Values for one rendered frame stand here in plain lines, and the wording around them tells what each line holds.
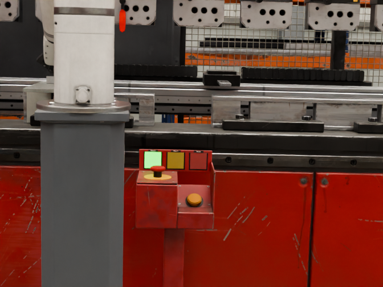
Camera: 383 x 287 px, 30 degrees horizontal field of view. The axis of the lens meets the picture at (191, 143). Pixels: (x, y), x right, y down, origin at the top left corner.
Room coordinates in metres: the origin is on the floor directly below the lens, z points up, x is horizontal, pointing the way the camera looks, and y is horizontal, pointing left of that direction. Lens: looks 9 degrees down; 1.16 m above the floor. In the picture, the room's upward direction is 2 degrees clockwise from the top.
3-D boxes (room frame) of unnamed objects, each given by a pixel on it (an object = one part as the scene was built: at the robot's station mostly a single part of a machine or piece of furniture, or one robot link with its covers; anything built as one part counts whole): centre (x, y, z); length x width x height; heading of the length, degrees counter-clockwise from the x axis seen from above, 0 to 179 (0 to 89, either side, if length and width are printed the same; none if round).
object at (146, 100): (2.16, 0.31, 0.92); 0.39 x 0.06 x 0.10; 92
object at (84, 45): (1.45, 0.22, 1.09); 0.19 x 0.19 x 0.18
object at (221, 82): (2.33, -0.10, 1.01); 0.26 x 0.12 x 0.05; 2
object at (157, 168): (1.84, 0.09, 0.79); 0.04 x 0.04 x 0.04
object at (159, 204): (1.85, 0.04, 0.75); 0.20 x 0.16 x 0.18; 92
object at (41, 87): (2.01, 0.36, 1.00); 0.26 x 0.18 x 0.01; 2
